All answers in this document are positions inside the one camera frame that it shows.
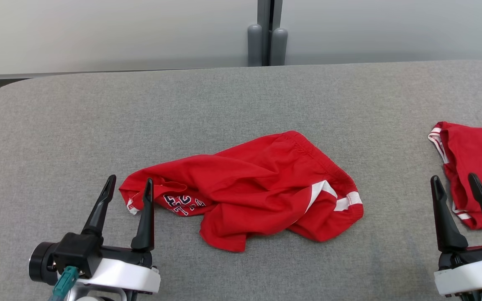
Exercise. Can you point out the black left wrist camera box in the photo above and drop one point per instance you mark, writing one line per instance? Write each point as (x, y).
(78, 251)

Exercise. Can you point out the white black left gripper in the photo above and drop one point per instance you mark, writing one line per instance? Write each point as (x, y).
(128, 276)

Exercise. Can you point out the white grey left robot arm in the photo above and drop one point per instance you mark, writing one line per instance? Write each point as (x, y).
(86, 294)

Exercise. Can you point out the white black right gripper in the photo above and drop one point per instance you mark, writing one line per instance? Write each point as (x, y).
(471, 274)

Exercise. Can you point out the grey fabric sofa cushion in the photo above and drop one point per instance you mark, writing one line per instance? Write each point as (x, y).
(224, 104)

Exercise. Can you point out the red white numbered jersey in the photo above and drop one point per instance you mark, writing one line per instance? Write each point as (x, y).
(479, 154)

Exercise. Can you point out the grey cylinder post foot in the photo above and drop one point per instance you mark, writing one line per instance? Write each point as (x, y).
(279, 48)
(255, 46)

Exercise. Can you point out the grey partition frame post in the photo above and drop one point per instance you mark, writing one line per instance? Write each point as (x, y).
(266, 16)

